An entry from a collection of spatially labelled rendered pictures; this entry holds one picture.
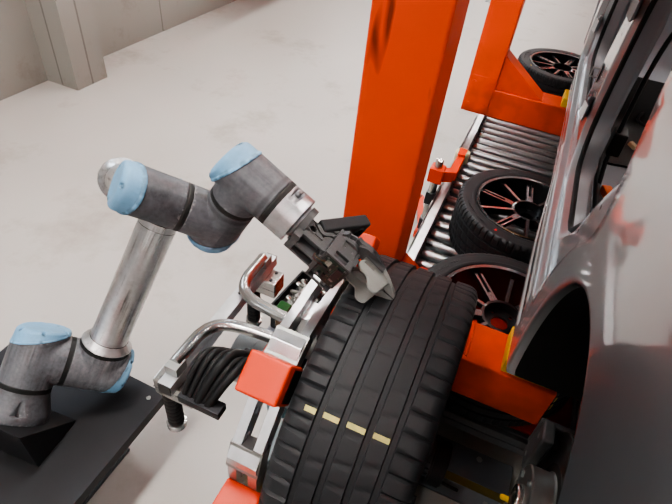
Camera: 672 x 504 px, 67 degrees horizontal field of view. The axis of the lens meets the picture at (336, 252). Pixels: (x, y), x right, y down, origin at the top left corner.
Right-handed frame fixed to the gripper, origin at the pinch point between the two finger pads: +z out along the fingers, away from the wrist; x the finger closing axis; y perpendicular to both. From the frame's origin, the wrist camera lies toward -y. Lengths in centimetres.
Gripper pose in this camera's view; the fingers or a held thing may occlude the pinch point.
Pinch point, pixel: (389, 290)
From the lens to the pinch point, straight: 91.9
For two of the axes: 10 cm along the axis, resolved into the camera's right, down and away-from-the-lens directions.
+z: 7.5, 6.6, 0.8
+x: 5.4, -5.3, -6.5
